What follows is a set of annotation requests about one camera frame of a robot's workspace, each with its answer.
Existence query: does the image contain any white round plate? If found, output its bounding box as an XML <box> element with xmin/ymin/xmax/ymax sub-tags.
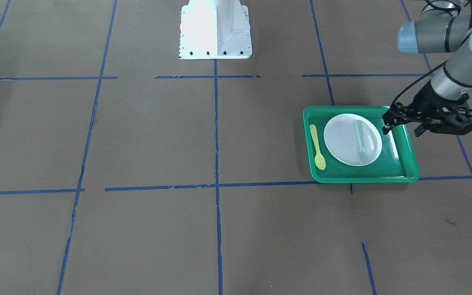
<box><xmin>324</xmin><ymin>113</ymin><xmax>383</xmax><ymax>167</ymax></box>

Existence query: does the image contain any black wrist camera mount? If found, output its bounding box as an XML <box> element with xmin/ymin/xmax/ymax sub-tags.
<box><xmin>430</xmin><ymin>107</ymin><xmax>472</xmax><ymax>136</ymax></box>

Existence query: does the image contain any yellow plastic spoon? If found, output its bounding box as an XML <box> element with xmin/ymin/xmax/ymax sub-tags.
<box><xmin>309</xmin><ymin>125</ymin><xmax>327</xmax><ymax>170</ymax></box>

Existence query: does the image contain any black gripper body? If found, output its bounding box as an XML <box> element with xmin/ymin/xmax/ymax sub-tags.
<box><xmin>409</xmin><ymin>80</ymin><xmax>470</xmax><ymax>123</ymax></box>

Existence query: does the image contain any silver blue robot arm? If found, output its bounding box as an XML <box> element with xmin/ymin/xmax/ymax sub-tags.
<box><xmin>382</xmin><ymin>0</ymin><xmax>472</xmax><ymax>137</ymax></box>

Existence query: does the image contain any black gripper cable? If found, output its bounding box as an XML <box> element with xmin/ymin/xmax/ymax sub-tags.
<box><xmin>390</xmin><ymin>61</ymin><xmax>449</xmax><ymax>123</ymax></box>

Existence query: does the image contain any pale translucent plastic fork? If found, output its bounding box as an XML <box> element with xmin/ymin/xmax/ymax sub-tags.
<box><xmin>354</xmin><ymin>120</ymin><xmax>368</xmax><ymax>165</ymax></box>

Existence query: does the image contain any green plastic tray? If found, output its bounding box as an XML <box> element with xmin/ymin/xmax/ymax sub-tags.
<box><xmin>303</xmin><ymin>106</ymin><xmax>420</xmax><ymax>184</ymax></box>

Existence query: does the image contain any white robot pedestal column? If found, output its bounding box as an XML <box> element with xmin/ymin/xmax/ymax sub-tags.
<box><xmin>179</xmin><ymin>0</ymin><xmax>253</xmax><ymax>60</ymax></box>

